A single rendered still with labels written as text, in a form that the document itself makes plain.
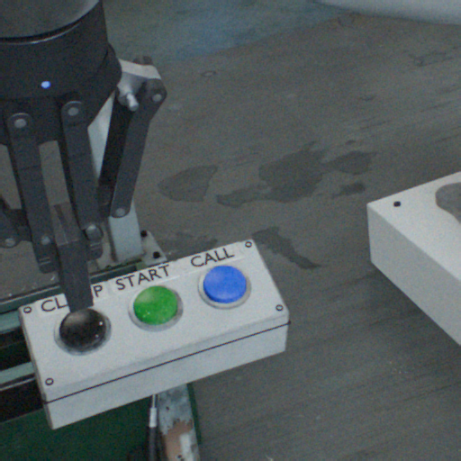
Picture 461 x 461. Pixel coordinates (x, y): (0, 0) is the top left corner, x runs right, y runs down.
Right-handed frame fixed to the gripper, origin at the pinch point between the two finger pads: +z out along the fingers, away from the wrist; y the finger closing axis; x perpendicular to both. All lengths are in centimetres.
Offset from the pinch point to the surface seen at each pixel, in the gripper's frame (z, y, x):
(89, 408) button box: 11.8, 0.8, 3.5
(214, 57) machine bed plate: 77, -43, -92
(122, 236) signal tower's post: 49, -11, -38
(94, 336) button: 7.3, -0.5, 1.1
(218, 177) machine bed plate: 59, -29, -51
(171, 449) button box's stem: 19.8, -4.3, 4.3
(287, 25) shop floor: 238, -137, -264
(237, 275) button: 7.2, -11.0, -0.1
